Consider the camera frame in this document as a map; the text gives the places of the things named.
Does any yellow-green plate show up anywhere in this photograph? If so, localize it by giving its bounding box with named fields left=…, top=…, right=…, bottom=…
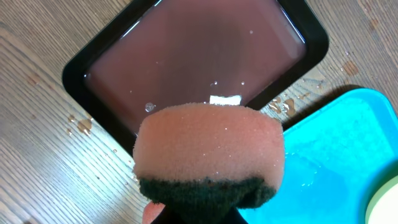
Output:
left=365, top=176, right=398, bottom=224

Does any green and orange sponge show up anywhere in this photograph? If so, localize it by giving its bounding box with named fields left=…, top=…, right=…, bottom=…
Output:
left=133, top=103, right=285, bottom=223

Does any black red-lined water tray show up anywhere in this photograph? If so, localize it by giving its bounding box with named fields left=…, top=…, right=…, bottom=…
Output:
left=62, top=0, right=329, bottom=153

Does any teal plastic serving tray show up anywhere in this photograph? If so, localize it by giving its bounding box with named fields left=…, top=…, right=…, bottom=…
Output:
left=240, top=88, right=397, bottom=224

